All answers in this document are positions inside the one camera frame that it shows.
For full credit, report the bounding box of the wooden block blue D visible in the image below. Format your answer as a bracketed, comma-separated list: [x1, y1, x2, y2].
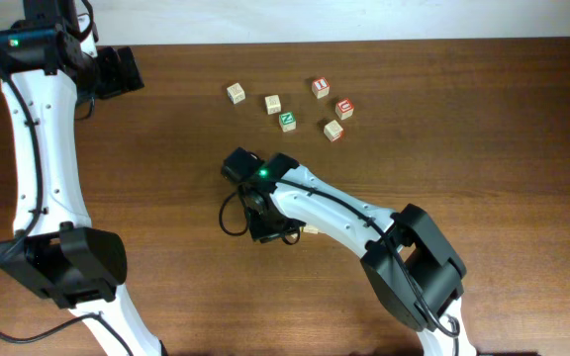
[302, 224, 320, 234]

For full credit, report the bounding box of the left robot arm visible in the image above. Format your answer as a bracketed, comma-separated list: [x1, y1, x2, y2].
[0, 0, 165, 355]

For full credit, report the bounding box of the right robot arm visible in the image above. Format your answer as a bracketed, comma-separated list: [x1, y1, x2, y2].
[221, 147, 478, 355]

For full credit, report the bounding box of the wooden block green N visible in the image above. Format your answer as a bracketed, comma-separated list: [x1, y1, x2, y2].
[278, 112, 297, 133]

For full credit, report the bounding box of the wooden block red edge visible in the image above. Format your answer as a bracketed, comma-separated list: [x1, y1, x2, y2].
[323, 120, 343, 141]

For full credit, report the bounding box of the plain wooden block centre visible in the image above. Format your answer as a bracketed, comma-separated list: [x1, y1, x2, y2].
[264, 95, 282, 115]

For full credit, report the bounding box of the wooden block letter K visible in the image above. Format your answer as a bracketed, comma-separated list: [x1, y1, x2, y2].
[226, 83, 246, 105]

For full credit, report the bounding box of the wooden block red U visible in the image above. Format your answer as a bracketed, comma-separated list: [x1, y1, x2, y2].
[335, 98, 354, 120]

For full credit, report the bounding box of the wooden block red I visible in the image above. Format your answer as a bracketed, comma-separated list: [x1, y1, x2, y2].
[312, 77, 331, 99]

